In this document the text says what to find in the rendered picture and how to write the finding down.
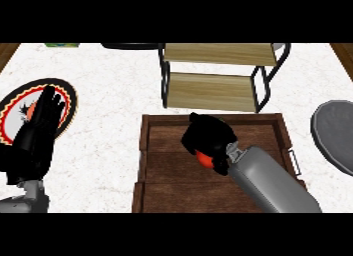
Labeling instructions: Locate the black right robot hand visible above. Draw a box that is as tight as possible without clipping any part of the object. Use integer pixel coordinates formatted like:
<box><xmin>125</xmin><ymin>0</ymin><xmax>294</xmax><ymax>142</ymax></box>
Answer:
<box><xmin>180</xmin><ymin>112</ymin><xmax>239</xmax><ymax>177</ymax></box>

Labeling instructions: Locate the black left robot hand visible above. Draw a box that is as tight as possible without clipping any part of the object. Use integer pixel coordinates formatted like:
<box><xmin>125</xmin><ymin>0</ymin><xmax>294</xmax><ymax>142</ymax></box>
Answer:
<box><xmin>0</xmin><ymin>84</ymin><xmax>68</xmax><ymax>186</ymax></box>

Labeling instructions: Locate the red tomato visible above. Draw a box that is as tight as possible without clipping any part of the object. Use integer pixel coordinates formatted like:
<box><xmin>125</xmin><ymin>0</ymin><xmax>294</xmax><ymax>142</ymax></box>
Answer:
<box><xmin>193</xmin><ymin>150</ymin><xmax>215</xmax><ymax>169</ymax></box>

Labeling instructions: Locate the brown wooden tray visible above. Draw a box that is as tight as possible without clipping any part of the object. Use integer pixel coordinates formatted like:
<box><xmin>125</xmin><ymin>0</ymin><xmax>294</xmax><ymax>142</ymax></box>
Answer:
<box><xmin>130</xmin><ymin>112</ymin><xmax>308</xmax><ymax>214</ymax></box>

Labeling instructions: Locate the round black patterned plate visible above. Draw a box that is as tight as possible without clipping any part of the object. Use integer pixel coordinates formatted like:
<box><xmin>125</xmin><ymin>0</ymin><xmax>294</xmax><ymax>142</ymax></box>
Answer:
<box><xmin>0</xmin><ymin>77</ymin><xmax>80</xmax><ymax>147</ymax></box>

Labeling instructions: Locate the grey oval plate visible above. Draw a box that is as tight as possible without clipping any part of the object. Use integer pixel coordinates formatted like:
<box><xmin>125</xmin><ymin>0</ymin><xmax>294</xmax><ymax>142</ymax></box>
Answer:
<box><xmin>308</xmin><ymin>99</ymin><xmax>353</xmax><ymax>182</ymax></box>

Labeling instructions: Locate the green box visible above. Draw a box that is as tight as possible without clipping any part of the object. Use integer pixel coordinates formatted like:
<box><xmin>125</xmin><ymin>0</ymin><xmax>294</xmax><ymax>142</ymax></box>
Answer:
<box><xmin>43</xmin><ymin>42</ymin><xmax>80</xmax><ymax>48</ymax></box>

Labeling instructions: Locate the black round object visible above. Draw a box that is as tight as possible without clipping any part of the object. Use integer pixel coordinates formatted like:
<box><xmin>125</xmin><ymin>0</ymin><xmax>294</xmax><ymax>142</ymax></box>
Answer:
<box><xmin>100</xmin><ymin>42</ymin><xmax>161</xmax><ymax>51</ymax></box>

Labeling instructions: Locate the wooden tiered shelf black frame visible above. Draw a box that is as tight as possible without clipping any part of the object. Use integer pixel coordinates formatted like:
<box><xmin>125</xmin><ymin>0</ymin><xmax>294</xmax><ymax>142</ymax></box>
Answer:
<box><xmin>156</xmin><ymin>42</ymin><xmax>292</xmax><ymax>114</ymax></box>

